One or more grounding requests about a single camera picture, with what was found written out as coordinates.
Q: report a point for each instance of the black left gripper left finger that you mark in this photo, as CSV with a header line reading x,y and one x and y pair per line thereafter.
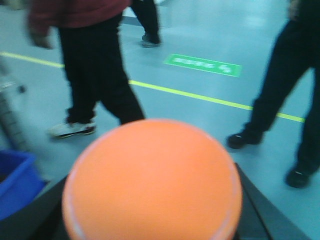
x,y
40,220

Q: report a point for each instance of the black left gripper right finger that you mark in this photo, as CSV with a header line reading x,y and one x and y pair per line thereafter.
x,y
260,219

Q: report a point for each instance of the orange ball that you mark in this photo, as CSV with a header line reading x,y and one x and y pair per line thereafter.
x,y
153,179

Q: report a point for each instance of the blue bin corner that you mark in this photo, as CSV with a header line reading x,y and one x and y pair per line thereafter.
x,y
20,181

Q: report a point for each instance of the green floor sign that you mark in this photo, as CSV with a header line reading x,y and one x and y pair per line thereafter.
x,y
205,65

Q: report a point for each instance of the person in black trousers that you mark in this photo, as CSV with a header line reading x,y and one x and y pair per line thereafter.
x,y
296,49

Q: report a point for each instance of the person in red jacket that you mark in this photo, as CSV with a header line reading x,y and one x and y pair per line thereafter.
x,y
88,33

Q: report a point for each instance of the distant walking person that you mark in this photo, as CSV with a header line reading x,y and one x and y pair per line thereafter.
x,y
147,15

